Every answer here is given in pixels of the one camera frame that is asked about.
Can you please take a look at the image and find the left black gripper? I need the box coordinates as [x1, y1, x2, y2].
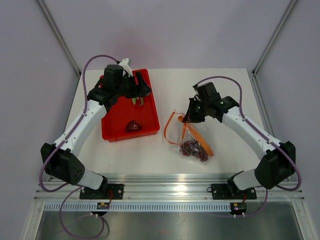
[115, 71, 151, 99]

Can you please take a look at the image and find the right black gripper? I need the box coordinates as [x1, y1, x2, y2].
[183, 97, 210, 124]

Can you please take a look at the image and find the clear orange zip top bag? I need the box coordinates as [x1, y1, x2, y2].
[163, 110, 215, 163]

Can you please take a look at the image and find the dark red grape bunch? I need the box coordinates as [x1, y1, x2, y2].
[179, 140, 209, 163]

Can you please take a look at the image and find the red apple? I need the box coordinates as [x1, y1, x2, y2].
[125, 120, 143, 133]

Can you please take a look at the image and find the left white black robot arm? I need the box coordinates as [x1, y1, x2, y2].
[39, 64, 152, 199]

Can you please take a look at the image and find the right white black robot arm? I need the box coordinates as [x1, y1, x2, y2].
[182, 82, 296, 198]

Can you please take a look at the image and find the pink dragon fruit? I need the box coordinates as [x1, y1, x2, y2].
[132, 97, 144, 107]

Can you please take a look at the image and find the red plastic tray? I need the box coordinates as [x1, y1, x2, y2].
[101, 69, 160, 142]

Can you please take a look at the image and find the right small circuit board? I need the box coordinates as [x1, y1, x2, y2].
[231, 202, 247, 212]

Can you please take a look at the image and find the small circuit board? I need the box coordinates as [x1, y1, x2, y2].
[231, 202, 247, 212]
[97, 202, 110, 210]

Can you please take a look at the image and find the left small circuit board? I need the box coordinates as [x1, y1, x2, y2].
[97, 202, 110, 210]

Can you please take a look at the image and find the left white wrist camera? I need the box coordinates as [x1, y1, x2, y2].
[118, 58, 133, 77]

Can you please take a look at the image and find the right aluminium corner post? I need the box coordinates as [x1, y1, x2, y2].
[252, 0, 299, 77]

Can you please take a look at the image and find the aluminium corner post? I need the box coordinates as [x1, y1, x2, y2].
[34, 0, 82, 78]
[252, 0, 299, 77]

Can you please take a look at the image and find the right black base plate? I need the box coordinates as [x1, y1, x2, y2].
[207, 183, 257, 200]

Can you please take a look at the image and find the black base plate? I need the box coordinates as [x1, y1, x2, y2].
[79, 183, 124, 200]
[207, 183, 257, 200]

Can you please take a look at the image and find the aluminium mounting rail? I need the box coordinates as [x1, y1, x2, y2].
[33, 173, 305, 202]

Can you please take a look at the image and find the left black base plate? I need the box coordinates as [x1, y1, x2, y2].
[79, 183, 124, 200]

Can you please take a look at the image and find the left aluminium corner post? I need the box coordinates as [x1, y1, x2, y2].
[34, 0, 82, 78]

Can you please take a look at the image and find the white slotted cable duct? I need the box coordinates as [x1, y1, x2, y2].
[44, 201, 231, 213]

